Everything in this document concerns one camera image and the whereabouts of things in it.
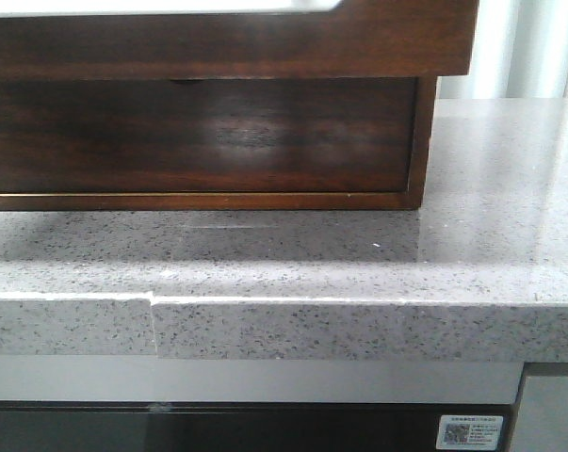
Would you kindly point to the dark wooden drawer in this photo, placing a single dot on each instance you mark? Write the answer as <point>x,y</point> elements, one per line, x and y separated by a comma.
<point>355,39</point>

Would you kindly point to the dark wooden drawer cabinet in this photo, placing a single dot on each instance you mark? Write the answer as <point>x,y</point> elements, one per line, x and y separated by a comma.
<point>346,143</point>

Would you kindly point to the white QR code sticker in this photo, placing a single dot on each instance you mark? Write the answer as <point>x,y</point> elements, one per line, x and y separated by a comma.
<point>469,432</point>

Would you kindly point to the grey cabinet panel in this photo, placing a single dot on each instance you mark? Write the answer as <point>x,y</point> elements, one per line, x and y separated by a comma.
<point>542,416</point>

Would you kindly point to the black oven door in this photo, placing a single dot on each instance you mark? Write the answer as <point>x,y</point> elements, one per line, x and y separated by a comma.
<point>146,426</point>

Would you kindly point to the white tray on cabinet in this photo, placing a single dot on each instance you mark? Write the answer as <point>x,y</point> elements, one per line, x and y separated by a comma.
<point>40,8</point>

